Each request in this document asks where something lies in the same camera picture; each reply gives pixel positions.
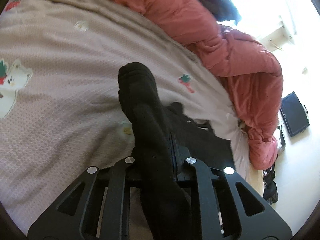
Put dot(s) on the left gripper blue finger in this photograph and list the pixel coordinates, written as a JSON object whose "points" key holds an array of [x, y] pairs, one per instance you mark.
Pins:
{"points": [[175, 156]]}

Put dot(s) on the pink quilted comforter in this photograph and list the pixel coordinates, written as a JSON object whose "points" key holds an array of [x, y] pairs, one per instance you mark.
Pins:
{"points": [[251, 74]]}

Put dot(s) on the beige strawberry bear blanket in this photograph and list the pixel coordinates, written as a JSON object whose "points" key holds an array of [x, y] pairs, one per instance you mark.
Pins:
{"points": [[60, 111]]}

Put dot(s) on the black flat monitor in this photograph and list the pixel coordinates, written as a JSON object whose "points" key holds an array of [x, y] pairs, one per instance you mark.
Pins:
{"points": [[294, 114]]}

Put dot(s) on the black sweater with orange cuffs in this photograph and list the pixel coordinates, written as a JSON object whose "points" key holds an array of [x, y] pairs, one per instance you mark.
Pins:
{"points": [[165, 205]]}

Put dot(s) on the yellow bed sheet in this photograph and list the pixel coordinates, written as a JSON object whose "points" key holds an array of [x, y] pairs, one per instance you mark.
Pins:
{"points": [[256, 179]]}

